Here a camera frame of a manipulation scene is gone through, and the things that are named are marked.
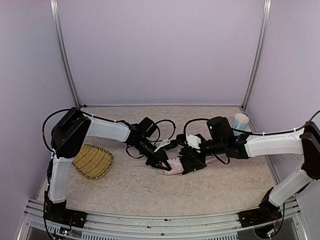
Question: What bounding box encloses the pink and black folding umbrella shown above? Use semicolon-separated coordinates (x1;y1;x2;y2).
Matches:
163;147;217;176

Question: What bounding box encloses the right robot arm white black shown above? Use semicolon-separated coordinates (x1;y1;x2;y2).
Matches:
186;116;320;213

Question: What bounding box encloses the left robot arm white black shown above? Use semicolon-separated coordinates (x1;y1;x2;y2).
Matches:
47;107;172;205

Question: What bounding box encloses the light blue paper cup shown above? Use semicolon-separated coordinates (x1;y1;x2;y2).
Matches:
232;113;249;131

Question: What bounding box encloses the woven bamboo tray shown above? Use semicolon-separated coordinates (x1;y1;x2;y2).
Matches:
72;143;114;180

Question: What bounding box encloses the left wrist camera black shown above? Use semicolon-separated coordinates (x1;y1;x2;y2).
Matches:
154;139;178;153

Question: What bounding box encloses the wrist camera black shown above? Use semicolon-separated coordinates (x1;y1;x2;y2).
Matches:
176;133;204;150
154;139;178;153

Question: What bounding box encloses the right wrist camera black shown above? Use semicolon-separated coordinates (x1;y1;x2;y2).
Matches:
176;133;204;150

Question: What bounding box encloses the left camera black cable loop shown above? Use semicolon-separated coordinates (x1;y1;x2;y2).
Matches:
153;119;177;143

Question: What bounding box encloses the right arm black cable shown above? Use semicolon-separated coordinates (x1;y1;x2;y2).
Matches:
183;109;320;141

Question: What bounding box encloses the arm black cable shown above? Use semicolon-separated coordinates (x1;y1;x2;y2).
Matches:
41;108;86;152
183;109;320;141

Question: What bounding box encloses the aluminium front rail frame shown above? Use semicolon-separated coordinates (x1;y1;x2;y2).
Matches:
17;197;308;240

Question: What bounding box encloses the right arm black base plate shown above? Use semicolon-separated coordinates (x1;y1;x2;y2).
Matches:
238;204;282;228

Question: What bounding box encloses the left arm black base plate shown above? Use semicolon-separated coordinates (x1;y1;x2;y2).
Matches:
44;204;88;229

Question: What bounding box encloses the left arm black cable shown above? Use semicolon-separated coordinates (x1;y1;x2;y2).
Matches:
41;108;86;152

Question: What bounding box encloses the right aluminium corner post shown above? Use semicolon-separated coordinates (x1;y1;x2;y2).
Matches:
241;0;272;112

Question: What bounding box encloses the aluminium corner post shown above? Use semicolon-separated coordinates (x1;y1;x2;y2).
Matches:
49;0;82;108
241;0;272;112

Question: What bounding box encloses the left aluminium corner post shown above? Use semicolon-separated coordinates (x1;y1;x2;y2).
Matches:
49;0;82;108

